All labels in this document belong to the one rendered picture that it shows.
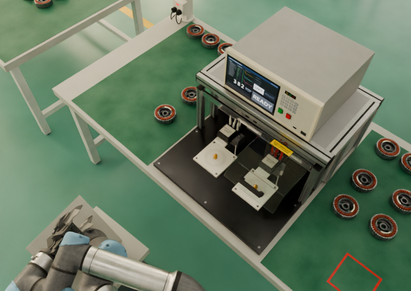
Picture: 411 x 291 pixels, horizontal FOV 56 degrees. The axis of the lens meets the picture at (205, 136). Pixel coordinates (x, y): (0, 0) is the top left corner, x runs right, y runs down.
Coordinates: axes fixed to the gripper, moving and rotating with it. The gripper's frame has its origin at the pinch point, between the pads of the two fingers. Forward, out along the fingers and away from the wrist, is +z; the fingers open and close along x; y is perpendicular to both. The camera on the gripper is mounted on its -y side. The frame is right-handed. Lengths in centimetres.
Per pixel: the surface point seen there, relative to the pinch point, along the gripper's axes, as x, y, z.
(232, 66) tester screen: 7, 44, 65
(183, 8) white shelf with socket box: 32, -12, 145
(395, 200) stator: -83, 72, 73
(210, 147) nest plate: -25, 8, 67
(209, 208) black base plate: -39, 11, 39
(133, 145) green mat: -4, -22, 56
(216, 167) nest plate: -31, 11, 58
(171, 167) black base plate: -20, -5, 51
